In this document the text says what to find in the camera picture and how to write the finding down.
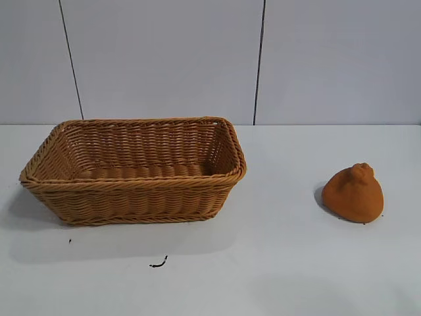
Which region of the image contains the brown woven wicker basket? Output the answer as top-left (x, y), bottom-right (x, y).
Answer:
top-left (19, 115), bottom-right (248, 227)

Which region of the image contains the knobbed orange fruit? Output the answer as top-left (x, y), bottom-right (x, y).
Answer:
top-left (321, 162), bottom-right (385, 227)

